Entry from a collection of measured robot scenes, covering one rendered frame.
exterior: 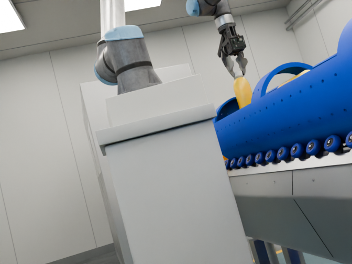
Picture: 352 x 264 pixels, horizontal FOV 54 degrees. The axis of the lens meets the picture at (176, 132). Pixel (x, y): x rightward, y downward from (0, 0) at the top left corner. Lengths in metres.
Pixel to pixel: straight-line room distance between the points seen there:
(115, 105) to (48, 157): 4.86
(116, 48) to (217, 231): 0.59
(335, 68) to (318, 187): 0.32
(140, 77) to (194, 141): 0.25
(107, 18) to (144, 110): 0.46
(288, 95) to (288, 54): 5.92
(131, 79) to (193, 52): 5.23
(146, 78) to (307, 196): 0.55
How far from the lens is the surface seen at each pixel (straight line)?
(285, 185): 1.10
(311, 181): 0.99
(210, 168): 0.91
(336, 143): 0.90
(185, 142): 0.90
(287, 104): 0.96
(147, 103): 0.91
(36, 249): 5.82
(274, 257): 2.12
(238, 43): 1.46
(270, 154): 1.16
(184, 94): 0.93
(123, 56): 1.04
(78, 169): 5.66
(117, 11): 1.27
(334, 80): 0.81
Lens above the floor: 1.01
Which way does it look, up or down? 6 degrees up
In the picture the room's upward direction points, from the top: 15 degrees counter-clockwise
